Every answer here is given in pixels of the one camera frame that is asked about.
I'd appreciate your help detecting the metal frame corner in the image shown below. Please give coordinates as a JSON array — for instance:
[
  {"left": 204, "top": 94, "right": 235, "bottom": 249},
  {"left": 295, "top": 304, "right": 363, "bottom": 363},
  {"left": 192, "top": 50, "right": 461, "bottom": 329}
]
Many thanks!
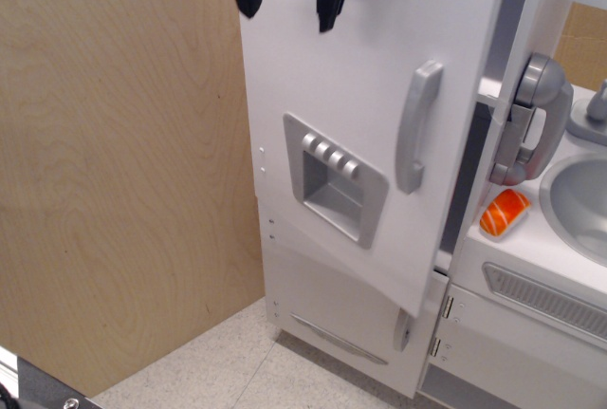
[{"left": 1, "top": 347, "right": 99, "bottom": 408}]

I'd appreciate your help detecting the grey vent grille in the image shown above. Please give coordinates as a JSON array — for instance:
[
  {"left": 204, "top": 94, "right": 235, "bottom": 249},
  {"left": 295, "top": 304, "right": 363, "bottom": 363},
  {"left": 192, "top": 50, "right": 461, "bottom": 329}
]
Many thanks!
[{"left": 482, "top": 262, "right": 606, "bottom": 342}]

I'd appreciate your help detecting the white fridge door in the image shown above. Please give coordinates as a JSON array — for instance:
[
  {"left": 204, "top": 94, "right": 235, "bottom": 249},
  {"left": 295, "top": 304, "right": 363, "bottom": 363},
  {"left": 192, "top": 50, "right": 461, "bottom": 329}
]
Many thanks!
[{"left": 241, "top": 0, "right": 501, "bottom": 316}]

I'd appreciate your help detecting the grey toy telephone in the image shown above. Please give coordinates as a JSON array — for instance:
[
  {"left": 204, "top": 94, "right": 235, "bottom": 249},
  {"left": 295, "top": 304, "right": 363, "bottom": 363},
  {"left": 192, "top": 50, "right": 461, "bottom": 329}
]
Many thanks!
[{"left": 489, "top": 53, "right": 574, "bottom": 186}]

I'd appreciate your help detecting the white toy fridge cabinet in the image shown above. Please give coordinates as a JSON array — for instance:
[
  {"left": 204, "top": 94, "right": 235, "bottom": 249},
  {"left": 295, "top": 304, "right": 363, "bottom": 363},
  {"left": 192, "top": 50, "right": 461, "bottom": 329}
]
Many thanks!
[{"left": 435, "top": 0, "right": 570, "bottom": 279}]

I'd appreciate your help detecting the white kitchen counter unit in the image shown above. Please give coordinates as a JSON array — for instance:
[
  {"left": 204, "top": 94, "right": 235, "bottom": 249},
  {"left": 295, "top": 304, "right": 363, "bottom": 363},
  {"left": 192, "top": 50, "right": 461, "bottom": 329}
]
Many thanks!
[{"left": 419, "top": 84, "right": 607, "bottom": 409}]

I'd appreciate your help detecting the grey toy faucet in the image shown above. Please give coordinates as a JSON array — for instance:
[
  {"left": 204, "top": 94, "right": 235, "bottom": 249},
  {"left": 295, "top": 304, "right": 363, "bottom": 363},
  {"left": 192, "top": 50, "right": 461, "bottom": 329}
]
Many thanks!
[{"left": 566, "top": 81, "right": 606, "bottom": 146}]

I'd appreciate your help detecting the grey freezer door handle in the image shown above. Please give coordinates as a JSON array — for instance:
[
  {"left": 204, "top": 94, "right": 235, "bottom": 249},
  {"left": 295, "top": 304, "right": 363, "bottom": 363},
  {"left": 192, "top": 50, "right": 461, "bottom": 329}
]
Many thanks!
[{"left": 393, "top": 308, "right": 414, "bottom": 352}]

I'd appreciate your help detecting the grey toy sink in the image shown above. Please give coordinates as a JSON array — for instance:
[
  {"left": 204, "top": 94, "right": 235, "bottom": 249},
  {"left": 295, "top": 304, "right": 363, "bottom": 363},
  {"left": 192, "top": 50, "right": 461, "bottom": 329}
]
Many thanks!
[{"left": 540, "top": 153, "right": 606, "bottom": 266}]

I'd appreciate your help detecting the grey fridge door handle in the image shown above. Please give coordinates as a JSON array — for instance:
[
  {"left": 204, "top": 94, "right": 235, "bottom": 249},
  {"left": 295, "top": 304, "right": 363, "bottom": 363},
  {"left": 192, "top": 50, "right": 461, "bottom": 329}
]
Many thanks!
[{"left": 395, "top": 60, "right": 443, "bottom": 195}]

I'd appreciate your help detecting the white lower freezer door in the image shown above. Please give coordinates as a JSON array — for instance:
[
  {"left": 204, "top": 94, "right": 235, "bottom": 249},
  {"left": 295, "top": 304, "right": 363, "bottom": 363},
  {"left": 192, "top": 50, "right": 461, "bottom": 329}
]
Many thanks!
[{"left": 258, "top": 205, "right": 449, "bottom": 398}]

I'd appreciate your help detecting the orange salmon sushi toy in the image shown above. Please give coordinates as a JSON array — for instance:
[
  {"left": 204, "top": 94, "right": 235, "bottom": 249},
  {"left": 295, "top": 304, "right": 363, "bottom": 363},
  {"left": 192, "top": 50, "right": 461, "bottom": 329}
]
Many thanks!
[{"left": 479, "top": 189, "right": 532, "bottom": 241}]

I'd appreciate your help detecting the grey dispenser box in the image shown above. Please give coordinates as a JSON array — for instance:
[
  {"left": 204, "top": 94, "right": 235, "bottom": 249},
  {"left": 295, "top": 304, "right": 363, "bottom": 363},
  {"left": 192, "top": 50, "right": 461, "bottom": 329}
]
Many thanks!
[{"left": 283, "top": 114, "right": 389, "bottom": 250}]

